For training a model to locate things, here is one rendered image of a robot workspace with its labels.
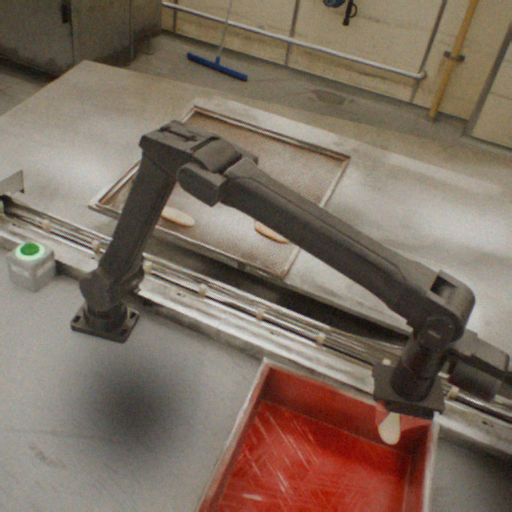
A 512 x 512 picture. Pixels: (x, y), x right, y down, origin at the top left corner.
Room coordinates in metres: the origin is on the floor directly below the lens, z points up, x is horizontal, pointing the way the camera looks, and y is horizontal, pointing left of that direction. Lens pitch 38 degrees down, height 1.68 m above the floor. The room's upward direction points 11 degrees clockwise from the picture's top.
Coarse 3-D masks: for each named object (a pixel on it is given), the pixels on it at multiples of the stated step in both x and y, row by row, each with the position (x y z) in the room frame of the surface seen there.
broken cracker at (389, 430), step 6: (390, 414) 0.56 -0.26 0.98; (396, 414) 0.56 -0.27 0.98; (384, 420) 0.55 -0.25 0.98; (390, 420) 0.55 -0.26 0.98; (396, 420) 0.55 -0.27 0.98; (378, 426) 0.54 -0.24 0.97; (384, 426) 0.54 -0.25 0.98; (390, 426) 0.54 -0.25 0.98; (396, 426) 0.54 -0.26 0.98; (384, 432) 0.53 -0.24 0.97; (390, 432) 0.53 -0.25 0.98; (396, 432) 0.53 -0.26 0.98; (384, 438) 0.52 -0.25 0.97; (390, 438) 0.52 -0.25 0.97; (396, 438) 0.52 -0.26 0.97
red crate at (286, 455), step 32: (256, 416) 0.62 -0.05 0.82; (288, 416) 0.63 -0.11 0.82; (256, 448) 0.55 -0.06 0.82; (288, 448) 0.57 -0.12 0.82; (320, 448) 0.58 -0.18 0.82; (352, 448) 0.59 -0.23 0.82; (384, 448) 0.60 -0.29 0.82; (256, 480) 0.49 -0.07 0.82; (288, 480) 0.51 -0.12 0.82; (320, 480) 0.52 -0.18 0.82; (352, 480) 0.53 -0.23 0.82; (384, 480) 0.54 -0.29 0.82
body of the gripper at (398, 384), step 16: (384, 368) 0.57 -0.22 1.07; (400, 368) 0.53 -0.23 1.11; (384, 384) 0.54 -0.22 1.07; (400, 384) 0.52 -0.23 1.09; (416, 384) 0.52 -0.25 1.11; (432, 384) 0.52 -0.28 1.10; (384, 400) 0.51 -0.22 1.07; (400, 400) 0.51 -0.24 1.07; (416, 400) 0.52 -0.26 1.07; (432, 400) 0.52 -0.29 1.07
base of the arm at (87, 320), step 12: (84, 312) 0.76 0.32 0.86; (96, 312) 0.75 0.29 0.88; (108, 312) 0.75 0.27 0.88; (120, 312) 0.77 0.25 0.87; (132, 312) 0.81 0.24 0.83; (72, 324) 0.75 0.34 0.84; (84, 324) 0.75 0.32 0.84; (96, 324) 0.74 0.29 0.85; (108, 324) 0.74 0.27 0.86; (120, 324) 0.76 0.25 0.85; (132, 324) 0.78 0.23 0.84; (96, 336) 0.74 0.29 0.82; (108, 336) 0.74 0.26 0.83; (120, 336) 0.74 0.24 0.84
